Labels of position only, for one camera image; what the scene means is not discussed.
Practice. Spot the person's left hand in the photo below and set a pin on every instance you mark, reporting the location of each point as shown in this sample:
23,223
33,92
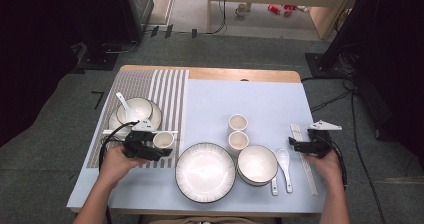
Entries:
116,165

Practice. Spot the black stand base plate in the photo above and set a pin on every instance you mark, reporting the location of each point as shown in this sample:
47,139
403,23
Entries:
316,65
98,61

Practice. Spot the white small floor object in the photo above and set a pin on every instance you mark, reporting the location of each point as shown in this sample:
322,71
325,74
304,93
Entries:
302,8

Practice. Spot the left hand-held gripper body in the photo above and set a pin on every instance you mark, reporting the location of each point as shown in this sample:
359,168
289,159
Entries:
138,144

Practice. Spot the pale small floor object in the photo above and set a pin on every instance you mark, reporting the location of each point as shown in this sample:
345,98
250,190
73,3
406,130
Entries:
241,9

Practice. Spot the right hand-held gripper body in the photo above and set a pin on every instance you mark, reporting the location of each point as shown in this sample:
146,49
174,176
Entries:
320,140

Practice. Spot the dark curtain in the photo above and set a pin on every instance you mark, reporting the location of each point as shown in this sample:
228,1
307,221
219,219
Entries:
400,67
33,50

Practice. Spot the white ribbed plate dark rim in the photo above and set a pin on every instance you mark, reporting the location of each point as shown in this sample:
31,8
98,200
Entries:
205,172
156,115

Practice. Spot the white ceramic spoon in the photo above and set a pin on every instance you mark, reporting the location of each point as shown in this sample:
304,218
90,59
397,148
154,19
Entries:
284,162
128,112
274,187

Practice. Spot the black floor bracket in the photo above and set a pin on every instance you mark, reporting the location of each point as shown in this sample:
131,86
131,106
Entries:
194,33
155,31
168,31

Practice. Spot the grey striped placemat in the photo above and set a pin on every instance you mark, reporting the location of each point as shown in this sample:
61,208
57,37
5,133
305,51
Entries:
133,84

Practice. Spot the white ceramic cup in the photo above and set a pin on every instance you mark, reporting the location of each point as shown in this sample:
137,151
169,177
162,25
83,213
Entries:
238,121
164,139
238,140

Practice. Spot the row of white chopsticks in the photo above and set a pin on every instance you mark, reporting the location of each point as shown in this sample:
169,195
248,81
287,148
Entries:
308,174

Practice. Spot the black slanted stand pole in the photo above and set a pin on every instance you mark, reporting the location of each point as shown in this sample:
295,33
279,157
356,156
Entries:
346,24

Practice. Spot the person's right hand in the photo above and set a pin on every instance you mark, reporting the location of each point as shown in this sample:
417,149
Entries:
325,169

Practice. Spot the red floor object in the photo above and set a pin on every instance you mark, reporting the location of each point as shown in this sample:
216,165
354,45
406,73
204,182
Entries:
288,10
274,9

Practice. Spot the person's beige trousers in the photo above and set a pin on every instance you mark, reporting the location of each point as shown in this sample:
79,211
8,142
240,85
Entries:
200,220

